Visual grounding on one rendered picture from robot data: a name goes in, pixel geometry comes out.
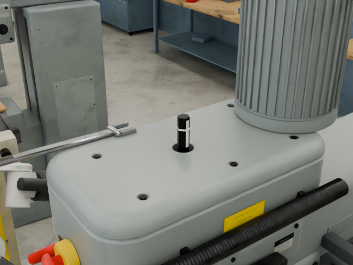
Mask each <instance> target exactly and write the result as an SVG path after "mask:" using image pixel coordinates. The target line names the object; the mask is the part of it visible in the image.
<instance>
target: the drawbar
mask: <svg viewBox="0 0 353 265"><path fill-rule="evenodd" d="M186 121H189V128H190V117H189V115H188V114H180V115H177V127H178V128H179V129H183V130H186ZM189 143H190V130H189ZM177 152H181V153H185V152H189V146H188V147H186V131H179V130H178V129H177Z"/></svg>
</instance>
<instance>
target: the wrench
mask: <svg viewBox="0 0 353 265"><path fill-rule="evenodd" d="M128 126H129V123H128V122H127V121H124V122H121V123H117V124H113V125H111V126H108V127H107V129H105V130H102V131H98V132H94V133H91V134H87V135H83V136H80V137H76V138H72V139H68V140H64V141H61V142H57V143H54V144H50V145H46V146H42V147H38V148H35V149H31V150H27V151H23V152H19V153H16V154H13V155H9V156H5V157H2V158H0V167H2V166H6V165H9V164H13V163H16V162H19V161H23V160H27V159H31V158H34V157H38V156H42V155H45V154H49V153H52V152H56V151H59V150H63V149H67V148H70V147H74V146H78V145H82V144H85V143H88V142H92V141H95V140H99V139H103V138H107V137H110V136H113V135H114V136H115V137H120V136H125V135H129V134H132V133H136V132H137V129H136V128H134V127H131V128H128V129H124V130H120V131H119V130H118V129H121V128H125V127H128Z"/></svg>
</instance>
